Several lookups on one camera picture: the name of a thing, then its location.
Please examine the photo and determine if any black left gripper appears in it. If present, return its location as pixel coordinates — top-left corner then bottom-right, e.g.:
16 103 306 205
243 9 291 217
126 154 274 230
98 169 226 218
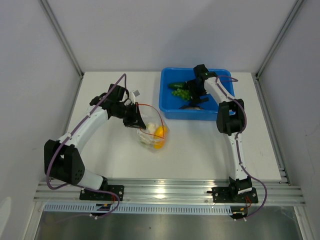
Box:
112 102 146 130

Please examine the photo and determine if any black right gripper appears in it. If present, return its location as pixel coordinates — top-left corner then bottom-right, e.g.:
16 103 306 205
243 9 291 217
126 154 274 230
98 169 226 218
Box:
184 79 209 106

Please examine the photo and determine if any white green cauliflower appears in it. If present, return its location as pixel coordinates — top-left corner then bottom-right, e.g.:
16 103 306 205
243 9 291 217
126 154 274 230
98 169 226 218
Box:
137 122 159 145

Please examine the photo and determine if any green grape bunch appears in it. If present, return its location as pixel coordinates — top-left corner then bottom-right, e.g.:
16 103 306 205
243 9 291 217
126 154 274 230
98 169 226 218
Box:
171 88 191 101

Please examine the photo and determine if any clear zip bag orange zipper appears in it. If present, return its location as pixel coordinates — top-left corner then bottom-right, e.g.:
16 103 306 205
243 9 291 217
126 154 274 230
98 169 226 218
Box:
133 103 170 152

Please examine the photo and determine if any yellow orange mango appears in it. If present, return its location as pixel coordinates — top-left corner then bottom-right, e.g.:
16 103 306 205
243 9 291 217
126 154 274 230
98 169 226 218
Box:
153 125 168 150

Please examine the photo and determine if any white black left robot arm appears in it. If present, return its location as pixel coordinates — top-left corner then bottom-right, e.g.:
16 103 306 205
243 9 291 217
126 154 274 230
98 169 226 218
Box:
44 84 146 200

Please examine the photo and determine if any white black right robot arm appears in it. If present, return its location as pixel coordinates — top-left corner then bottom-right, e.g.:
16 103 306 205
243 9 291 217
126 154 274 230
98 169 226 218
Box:
185 64 254 203

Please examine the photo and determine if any grey toy fish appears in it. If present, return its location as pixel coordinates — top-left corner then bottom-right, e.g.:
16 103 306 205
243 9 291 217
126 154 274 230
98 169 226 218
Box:
179 105 204 110

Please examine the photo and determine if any blue plastic bin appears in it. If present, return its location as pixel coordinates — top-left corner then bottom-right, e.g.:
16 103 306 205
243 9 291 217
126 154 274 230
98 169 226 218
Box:
158 67 237 121

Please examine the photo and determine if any green cucumber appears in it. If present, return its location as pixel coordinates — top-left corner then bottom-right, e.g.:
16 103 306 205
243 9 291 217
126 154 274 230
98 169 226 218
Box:
168 82 187 90

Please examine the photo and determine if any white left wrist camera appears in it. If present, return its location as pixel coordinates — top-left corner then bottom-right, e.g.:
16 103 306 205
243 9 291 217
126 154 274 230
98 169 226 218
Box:
128 90 140 104

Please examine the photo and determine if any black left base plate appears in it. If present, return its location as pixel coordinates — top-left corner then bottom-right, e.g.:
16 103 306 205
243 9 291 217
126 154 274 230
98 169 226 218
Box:
79 185 125 201

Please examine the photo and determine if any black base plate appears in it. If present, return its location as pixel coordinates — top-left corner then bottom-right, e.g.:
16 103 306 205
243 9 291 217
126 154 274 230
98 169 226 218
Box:
79 185 125 201
206 186 259 204

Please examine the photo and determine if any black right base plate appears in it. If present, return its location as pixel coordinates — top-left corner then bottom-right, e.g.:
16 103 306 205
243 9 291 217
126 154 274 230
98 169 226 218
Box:
206 186 259 204

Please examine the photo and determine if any right aluminium frame post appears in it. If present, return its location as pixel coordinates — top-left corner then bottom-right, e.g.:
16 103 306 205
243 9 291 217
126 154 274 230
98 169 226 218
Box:
255 0 307 81

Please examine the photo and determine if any aluminium frame post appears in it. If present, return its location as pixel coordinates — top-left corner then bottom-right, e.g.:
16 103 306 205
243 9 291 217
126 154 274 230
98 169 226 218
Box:
38 0 84 78
255 0 307 81

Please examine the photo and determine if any aluminium mounting rail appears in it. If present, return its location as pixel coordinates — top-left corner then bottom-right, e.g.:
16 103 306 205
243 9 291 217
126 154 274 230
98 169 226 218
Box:
33 178 306 206

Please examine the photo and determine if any white slotted cable duct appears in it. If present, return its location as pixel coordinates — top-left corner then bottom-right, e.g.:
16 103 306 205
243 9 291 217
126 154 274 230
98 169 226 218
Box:
43 202 233 216

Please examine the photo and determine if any left aluminium frame post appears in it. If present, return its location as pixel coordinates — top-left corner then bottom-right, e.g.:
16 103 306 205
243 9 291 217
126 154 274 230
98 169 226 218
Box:
38 0 84 78

